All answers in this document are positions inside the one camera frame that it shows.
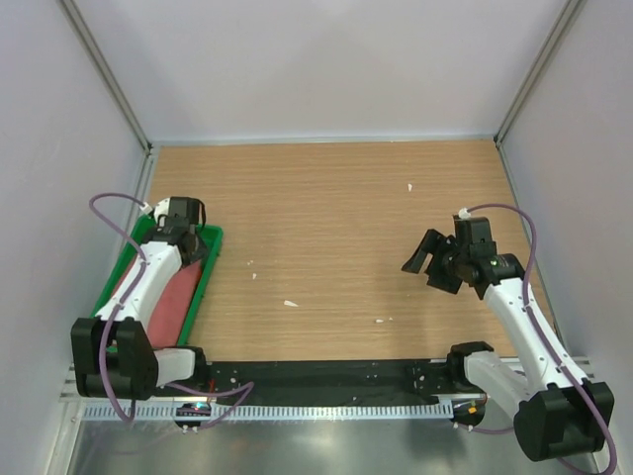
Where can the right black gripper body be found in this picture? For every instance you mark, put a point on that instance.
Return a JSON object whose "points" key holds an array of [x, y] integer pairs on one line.
{"points": [[452, 256]]}

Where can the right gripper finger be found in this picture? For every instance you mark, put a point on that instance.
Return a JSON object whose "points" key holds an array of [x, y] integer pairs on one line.
{"points": [[428, 245], [444, 281]]}

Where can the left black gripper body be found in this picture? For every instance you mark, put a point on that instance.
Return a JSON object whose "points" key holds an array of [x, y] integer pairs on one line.
{"points": [[200, 251]]}

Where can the pink t shirt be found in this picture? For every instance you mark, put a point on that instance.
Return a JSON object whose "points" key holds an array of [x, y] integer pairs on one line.
{"points": [[164, 304]]}

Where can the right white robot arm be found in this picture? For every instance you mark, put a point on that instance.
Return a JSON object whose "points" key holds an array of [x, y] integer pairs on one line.
{"points": [[554, 408]]}

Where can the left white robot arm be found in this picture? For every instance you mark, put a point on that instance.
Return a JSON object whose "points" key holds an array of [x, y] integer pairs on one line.
{"points": [[112, 352]]}

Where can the green plastic tray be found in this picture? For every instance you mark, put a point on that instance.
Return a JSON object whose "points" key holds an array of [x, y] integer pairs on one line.
{"points": [[212, 237]]}

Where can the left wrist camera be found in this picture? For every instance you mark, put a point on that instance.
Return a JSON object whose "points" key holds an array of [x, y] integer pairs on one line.
{"points": [[180, 212]]}

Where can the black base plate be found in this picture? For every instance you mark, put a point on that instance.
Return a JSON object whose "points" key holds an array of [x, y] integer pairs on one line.
{"points": [[343, 383]]}

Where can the slotted white cable duct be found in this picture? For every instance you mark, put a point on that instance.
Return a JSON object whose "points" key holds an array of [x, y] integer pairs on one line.
{"points": [[194, 412]]}

